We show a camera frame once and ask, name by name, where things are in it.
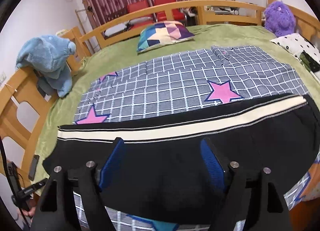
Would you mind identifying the black sweatpants with white stripe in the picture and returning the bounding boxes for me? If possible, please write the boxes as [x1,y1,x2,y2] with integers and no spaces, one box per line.
[48,94,319,224]

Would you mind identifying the person's left hand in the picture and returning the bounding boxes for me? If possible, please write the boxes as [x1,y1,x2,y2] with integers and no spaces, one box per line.
[17,201,36,220]

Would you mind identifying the black smartphone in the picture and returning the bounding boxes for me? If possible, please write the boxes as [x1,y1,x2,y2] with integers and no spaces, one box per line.
[28,154,40,181]

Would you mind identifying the grey checked star blanket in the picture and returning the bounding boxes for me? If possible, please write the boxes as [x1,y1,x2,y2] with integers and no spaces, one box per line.
[73,45,320,231]

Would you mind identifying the blue plush elephant toy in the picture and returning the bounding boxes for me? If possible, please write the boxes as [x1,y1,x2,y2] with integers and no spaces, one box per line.
[15,35,76,98]

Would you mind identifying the white black-flower pillow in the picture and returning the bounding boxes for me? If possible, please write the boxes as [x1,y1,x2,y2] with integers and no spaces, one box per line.
[269,33,320,82]

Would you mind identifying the green plush bed cover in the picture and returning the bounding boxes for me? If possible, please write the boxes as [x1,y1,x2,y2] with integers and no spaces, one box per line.
[35,24,319,180]

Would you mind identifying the purple fluffy plush toy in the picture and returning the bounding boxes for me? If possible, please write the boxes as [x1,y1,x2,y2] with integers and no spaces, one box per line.
[264,1,296,37]

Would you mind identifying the dark wooden chair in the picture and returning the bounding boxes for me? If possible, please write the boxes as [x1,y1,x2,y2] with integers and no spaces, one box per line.
[105,7,127,23]

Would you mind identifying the colourful geometric cushion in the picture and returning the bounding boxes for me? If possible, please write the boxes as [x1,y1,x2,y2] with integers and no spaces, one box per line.
[137,21,195,53]

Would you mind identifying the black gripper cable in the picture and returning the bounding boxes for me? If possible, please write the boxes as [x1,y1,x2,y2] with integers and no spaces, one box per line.
[0,138,28,224]

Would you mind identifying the wooden bed frame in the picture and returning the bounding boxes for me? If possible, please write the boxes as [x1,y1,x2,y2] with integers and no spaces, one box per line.
[0,0,320,189]

